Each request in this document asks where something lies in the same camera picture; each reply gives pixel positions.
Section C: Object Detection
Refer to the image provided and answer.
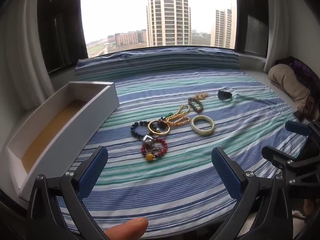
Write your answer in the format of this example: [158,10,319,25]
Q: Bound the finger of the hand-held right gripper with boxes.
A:
[285,120,320,155]
[261,145,304,172]

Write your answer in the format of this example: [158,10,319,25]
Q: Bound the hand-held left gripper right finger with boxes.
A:
[211,147,298,240]

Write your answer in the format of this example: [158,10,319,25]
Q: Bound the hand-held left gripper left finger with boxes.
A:
[25,145,110,240]

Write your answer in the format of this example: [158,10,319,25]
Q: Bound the white box with brown bottom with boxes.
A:
[5,81,120,202]

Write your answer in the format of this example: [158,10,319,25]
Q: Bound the red bracelet with amber bead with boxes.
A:
[140,138,169,161]

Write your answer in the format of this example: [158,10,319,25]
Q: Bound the brown bead bracelet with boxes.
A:
[188,97,204,113]

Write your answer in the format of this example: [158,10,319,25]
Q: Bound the person's left hand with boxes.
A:
[104,217,149,240]

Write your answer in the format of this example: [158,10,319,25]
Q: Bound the striped bed sheet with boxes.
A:
[56,71,309,240]

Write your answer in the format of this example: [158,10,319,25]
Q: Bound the beige folded cloth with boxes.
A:
[268,64,311,111]

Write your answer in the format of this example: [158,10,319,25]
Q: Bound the pale green jade bangle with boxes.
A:
[191,115,215,137]

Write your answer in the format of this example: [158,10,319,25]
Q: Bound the beige and purple pillows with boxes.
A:
[275,56,320,121]

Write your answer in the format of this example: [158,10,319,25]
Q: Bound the gold bangle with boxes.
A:
[148,120,171,138]

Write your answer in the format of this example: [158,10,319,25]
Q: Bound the black wrist watch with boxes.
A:
[217,89,233,102]

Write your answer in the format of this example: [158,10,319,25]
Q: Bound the white pleated curtain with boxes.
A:
[263,0,297,73]
[0,10,56,112]

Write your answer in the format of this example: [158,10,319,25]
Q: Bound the dark window panel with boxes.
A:
[37,0,89,75]
[234,0,270,57]

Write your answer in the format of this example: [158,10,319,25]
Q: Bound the slim beige tower building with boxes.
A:
[210,8,233,49]

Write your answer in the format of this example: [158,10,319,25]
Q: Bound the striped pillow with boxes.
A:
[74,46,247,80]

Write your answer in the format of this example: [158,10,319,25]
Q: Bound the low brick building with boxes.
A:
[107,29,147,47]

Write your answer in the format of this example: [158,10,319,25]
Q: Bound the tall beige tower building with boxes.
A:
[146,0,192,47]

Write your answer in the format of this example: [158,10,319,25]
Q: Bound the dark blue bead bracelet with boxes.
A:
[130,120,151,139]

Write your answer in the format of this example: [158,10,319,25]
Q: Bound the silver metal keychain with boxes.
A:
[142,135,161,156]

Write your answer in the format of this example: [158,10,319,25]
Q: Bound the gold bead necklace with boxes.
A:
[166,105,191,128]

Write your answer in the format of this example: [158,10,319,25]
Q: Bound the green and black bead bracelet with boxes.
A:
[158,112,176,128]

